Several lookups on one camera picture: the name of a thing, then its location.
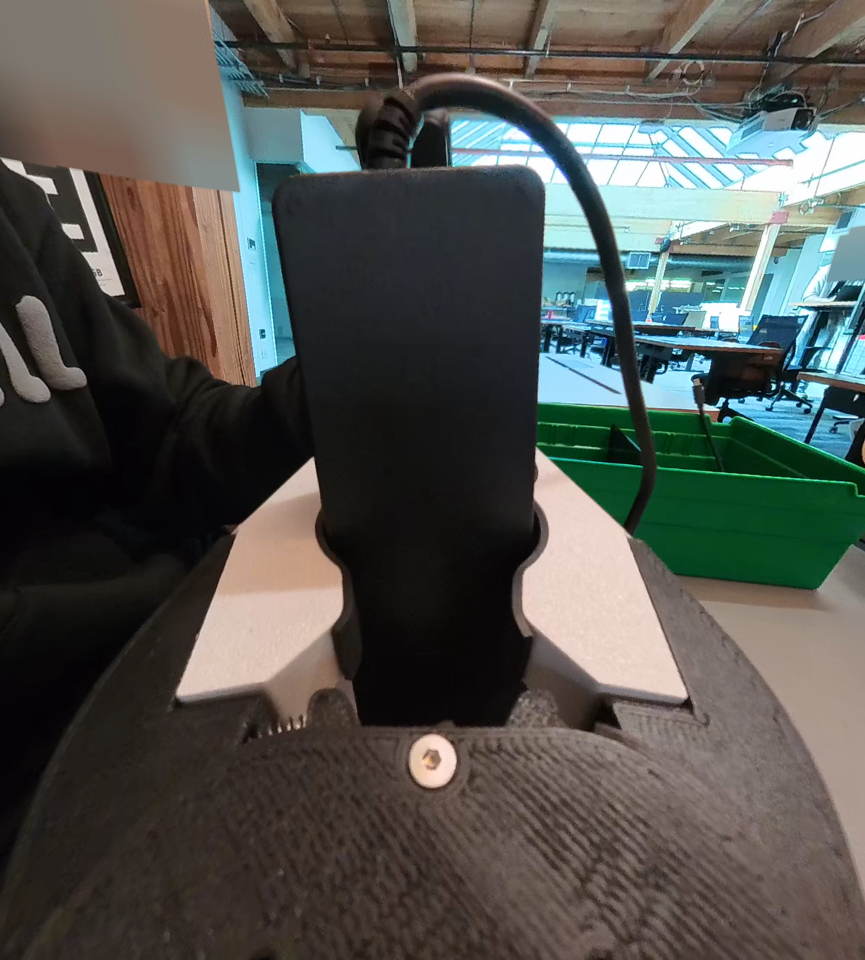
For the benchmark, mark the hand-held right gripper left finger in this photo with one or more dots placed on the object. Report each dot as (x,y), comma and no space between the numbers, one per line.
(252,607)

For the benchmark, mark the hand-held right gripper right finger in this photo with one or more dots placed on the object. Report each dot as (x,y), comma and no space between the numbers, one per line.
(597,600)

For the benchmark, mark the black usb hub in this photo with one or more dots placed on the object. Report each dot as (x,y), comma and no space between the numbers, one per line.
(410,375)

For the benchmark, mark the person's left forearm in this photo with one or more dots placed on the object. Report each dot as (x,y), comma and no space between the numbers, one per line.
(252,435)

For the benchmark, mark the green plastic bin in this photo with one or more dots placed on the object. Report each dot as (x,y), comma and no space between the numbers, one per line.
(740,525)

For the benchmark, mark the person in black sleeve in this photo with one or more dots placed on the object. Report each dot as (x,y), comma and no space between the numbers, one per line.
(42,465)

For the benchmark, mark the wooden office desk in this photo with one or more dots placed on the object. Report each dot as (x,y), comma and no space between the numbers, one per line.
(860,384)
(702,349)

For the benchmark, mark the black office chair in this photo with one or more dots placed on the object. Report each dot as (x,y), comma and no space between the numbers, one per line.
(766,360)

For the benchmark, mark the white ceiling projector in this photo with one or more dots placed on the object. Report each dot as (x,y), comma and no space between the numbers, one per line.
(770,124)

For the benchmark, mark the framed wall poster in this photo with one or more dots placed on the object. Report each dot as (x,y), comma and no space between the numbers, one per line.
(95,217)

